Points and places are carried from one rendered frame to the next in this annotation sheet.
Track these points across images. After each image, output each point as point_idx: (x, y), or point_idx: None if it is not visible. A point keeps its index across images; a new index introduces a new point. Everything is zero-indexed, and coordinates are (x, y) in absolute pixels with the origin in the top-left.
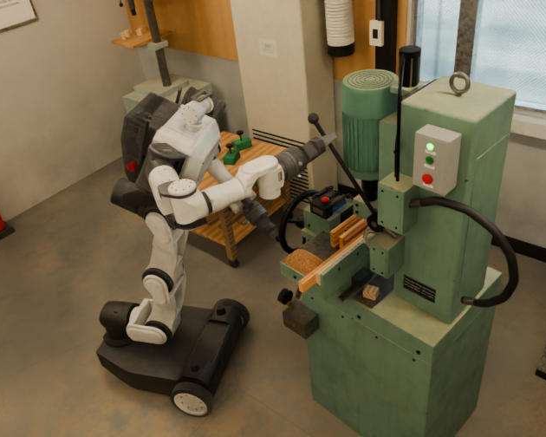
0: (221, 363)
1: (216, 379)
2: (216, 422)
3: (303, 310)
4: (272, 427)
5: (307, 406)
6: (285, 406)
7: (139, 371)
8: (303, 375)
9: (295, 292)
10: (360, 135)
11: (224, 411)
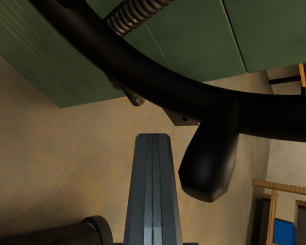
0: (48, 237)
1: (70, 230)
2: (91, 207)
3: (206, 83)
4: (93, 148)
5: (70, 114)
6: (70, 138)
7: None
8: (23, 119)
9: (137, 99)
10: None
11: (78, 204)
